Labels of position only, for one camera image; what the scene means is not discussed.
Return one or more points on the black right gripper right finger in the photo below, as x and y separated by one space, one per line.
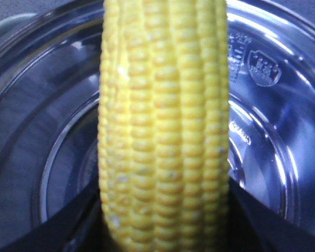
254 227

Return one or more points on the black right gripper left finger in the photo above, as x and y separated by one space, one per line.
74 228

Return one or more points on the yellow corn cob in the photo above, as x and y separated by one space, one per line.
163 125

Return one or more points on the pale green electric cooking pot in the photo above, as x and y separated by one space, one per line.
49 76

